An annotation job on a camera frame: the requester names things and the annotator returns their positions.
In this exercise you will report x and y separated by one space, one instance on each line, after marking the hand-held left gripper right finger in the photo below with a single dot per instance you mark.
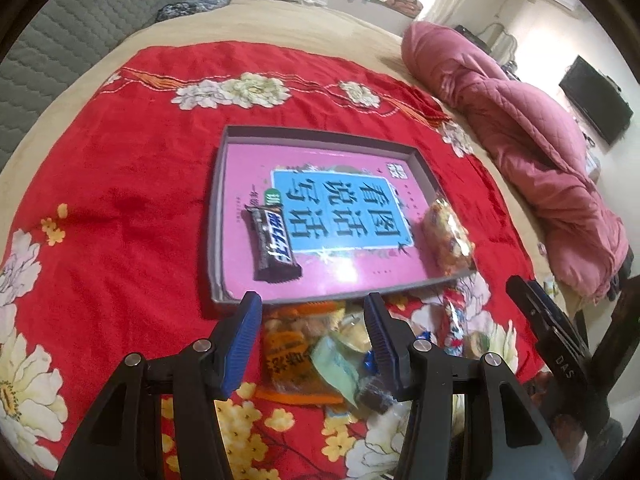
384 347

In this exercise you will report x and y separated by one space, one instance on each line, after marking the pink quilted duvet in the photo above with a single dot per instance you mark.
500 110

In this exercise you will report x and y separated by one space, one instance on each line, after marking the red floral blanket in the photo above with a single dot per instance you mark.
125 160

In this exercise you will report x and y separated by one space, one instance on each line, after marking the blue patterned cloth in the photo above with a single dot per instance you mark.
195 7

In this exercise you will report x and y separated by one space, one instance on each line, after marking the black flat television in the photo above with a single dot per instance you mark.
595 97

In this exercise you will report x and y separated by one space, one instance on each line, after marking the brown candy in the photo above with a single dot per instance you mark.
375 395

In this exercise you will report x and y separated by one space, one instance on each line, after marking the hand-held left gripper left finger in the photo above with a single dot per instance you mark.
245 340

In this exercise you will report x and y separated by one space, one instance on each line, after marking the red cartoon snack packet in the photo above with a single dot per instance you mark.
454 325

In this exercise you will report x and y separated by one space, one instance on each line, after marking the green snack packet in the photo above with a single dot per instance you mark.
332 365

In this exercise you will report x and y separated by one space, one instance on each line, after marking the grey cardboard box tray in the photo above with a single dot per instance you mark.
320 136

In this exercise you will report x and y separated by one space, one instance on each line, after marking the pink printed book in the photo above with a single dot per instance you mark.
350 270

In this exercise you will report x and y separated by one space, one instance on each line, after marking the beige bed sheet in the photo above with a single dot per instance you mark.
300 25

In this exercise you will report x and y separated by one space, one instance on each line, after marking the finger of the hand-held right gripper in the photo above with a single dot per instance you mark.
522 297
547 305

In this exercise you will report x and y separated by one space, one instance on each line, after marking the orange nut snack packet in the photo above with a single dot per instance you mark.
290 360

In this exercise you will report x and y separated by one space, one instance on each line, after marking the grey padded headboard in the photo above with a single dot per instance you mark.
75 45

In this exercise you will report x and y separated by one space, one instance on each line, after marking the clear puffed rice snack packet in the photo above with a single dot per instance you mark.
447 240

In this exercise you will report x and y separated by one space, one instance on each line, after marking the dark brown chocolate bar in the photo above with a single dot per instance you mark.
272 245

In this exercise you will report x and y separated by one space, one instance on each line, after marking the clear plastic snack packet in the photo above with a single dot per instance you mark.
350 335

